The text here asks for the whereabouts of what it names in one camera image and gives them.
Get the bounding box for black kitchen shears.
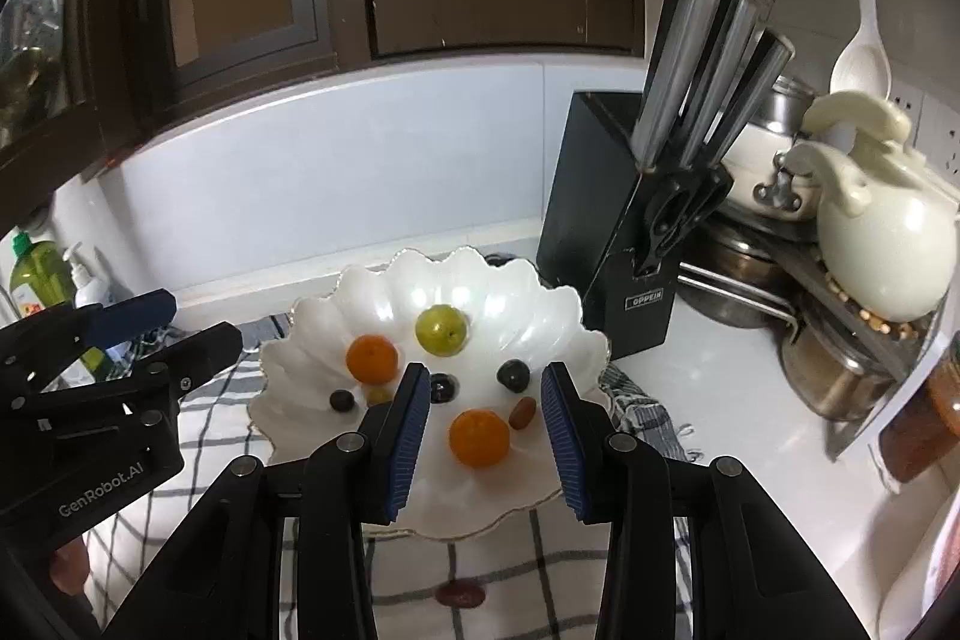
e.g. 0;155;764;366
634;164;734;274

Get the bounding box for small steel pot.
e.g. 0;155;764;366
750;76;818;135

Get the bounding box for steel cooking pot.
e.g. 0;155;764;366
679;220;800;330
780;310;912;423

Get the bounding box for green plum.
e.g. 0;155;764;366
415;304;470;356

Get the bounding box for white scalloped bowl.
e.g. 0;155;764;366
247;246;612;543

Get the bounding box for person's left hand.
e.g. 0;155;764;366
49;531;91;597

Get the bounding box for white pot with metal clasp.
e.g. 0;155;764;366
724;122;822;225

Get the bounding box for white ceramic teapot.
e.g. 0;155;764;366
784;89;960;322

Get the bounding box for white plastic rice spoon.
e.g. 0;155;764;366
829;0;893;101

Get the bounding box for white corner shelf rack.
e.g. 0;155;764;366
679;212;960;461

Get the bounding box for glass jar of brown sauce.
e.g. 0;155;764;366
879;351;960;485

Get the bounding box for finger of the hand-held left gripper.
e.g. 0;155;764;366
15;321;242;420
0;289;177;386

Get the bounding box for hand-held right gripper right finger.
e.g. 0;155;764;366
540;361;856;640

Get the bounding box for black knife block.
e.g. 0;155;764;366
536;91;725;360

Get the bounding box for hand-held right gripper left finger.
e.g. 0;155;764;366
154;362;432;640

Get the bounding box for steel handled knife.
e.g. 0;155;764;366
686;0;758;169
709;31;794;165
634;0;725;169

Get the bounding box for small orange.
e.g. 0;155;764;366
448;407;513;468
346;334;399;384

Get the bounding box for black white checkered cloth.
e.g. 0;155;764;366
79;310;702;640

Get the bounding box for green dish soap bottle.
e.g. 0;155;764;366
9;231;76;319

